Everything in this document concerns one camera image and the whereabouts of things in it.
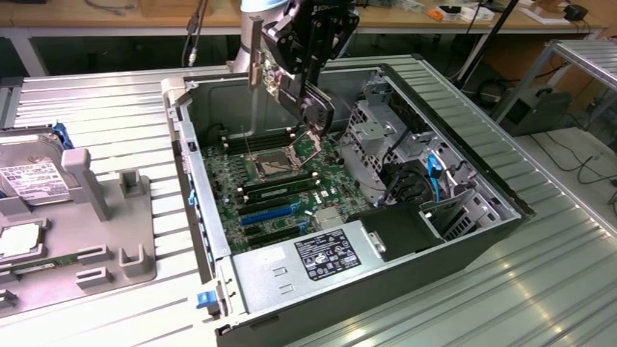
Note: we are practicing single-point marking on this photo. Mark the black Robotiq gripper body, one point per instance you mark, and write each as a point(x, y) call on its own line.
point(323, 9)

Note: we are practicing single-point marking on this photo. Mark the green Nvidia graphics card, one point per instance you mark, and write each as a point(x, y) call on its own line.
point(316, 112)

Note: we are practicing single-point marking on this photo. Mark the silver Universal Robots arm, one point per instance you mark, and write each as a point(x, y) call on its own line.
point(251, 36)

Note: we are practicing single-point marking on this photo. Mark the wooden workbench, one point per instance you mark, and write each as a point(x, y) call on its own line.
point(409, 23)

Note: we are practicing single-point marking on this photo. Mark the orange small box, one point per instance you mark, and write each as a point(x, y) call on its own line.
point(435, 13)

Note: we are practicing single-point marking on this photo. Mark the black RAM slot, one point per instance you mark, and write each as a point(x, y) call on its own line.
point(260, 142)
point(260, 135)
point(280, 179)

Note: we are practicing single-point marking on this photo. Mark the perforated metal disk bay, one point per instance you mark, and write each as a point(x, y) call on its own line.
point(371, 130)

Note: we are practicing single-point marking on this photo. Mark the grey card retention latch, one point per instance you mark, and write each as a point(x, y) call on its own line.
point(172, 90)

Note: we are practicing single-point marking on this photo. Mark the white flat box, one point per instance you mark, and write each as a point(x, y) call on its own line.
point(469, 12)

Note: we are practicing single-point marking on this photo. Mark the thin metal locking lever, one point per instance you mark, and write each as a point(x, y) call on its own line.
point(247, 142)

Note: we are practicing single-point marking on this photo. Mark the metal socket cover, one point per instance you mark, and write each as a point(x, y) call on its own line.
point(308, 146)

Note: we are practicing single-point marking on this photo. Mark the black stand pole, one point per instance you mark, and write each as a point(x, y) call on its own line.
point(492, 32)

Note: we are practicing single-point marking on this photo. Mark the CPU socket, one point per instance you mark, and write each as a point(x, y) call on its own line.
point(269, 166)

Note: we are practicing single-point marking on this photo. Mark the green Dell motherboard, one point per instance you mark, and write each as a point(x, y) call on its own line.
point(332, 170)

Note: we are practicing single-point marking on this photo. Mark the green RAM stick in slot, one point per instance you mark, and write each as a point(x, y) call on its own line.
point(277, 191)

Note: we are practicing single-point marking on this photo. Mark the black expansion slot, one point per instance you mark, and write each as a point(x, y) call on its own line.
point(263, 207)
point(275, 238)
point(265, 228)

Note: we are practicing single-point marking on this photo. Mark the dark grey floor box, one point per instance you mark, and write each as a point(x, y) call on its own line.
point(544, 108)

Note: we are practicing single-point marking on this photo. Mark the small silver heat sink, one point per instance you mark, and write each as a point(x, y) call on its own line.
point(328, 218)

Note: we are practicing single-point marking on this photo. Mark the black power adapter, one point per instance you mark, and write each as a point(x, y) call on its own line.
point(575, 12)

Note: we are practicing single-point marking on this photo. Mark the black plastic air shroud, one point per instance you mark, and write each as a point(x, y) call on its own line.
point(400, 231)

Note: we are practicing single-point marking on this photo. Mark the silver hard disk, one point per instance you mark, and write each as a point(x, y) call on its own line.
point(34, 177)

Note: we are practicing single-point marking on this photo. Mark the grey power supply unit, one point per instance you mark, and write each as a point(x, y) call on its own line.
point(269, 282)

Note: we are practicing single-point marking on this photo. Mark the black open PC case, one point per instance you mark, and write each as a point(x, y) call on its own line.
point(433, 282)

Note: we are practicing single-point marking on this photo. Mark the blue case latch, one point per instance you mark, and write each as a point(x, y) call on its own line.
point(204, 300)

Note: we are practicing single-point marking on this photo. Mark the grey plastic parts rack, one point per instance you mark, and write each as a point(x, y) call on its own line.
point(63, 249)

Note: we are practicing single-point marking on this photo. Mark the silver CPU chip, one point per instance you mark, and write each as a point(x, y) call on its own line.
point(16, 240)

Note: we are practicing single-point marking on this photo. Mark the aluminium frame table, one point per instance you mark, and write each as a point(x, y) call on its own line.
point(593, 54)

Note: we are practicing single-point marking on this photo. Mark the grey aluminium profile frame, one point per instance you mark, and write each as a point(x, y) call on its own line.
point(12, 105)

